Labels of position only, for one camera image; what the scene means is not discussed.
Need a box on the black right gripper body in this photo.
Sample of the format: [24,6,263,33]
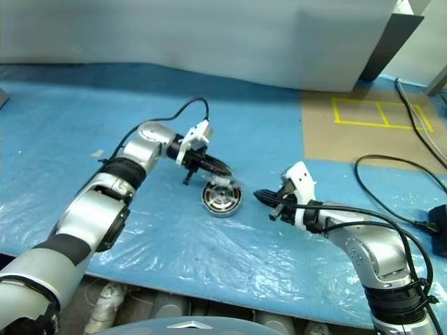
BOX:
[268,179,302,225]

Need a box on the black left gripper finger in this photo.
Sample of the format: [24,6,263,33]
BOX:
[205,155,234,174]
[202,162,232,175]

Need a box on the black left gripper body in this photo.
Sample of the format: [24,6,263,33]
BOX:
[181,147,210,186]

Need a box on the clear plastic motor lid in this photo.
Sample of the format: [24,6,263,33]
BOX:
[205,176,242,188]

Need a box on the grey spoked rotor disc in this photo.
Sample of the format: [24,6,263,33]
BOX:
[204,186,242,214]

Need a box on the round copper-wound motor housing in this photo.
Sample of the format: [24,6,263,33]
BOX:
[201,181,244,219]

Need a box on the brown cardboard sheet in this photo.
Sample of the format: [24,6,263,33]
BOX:
[300,87,447,175]

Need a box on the blue plastic table sheet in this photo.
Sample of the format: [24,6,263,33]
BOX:
[0,62,447,331]

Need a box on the white backdrop board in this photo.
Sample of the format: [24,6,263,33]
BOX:
[0,0,402,94]

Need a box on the grey round base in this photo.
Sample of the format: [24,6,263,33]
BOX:
[149,292,196,322]

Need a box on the grey robot torso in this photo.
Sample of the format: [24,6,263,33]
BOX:
[111,319,280,335]

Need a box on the black power adapter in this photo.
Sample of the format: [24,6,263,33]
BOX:
[427,204,447,258]

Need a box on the white crumpled object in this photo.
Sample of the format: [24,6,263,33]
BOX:
[85,281,126,332]

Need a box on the dark grey board stand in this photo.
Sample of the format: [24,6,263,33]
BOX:
[359,13,425,83]

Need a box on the white plastic box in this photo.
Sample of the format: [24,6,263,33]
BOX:
[400,0,434,17]

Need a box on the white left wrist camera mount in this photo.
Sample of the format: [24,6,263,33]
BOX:
[175,120,214,165]

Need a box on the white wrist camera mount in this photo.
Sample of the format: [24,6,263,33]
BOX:
[281,161,318,205]
[175,120,214,165]

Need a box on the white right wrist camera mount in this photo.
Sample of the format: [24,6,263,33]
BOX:
[281,161,318,205]

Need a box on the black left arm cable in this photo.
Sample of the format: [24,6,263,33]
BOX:
[97,97,210,165]

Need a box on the black looped power cable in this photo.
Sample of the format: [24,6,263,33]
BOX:
[354,154,447,228]

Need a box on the black straight cable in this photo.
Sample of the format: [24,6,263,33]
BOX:
[396,78,447,168]

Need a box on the grey cable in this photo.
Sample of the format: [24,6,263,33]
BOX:
[397,78,447,161]

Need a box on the aluminium profile post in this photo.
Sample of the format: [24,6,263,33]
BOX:
[425,68,447,97]

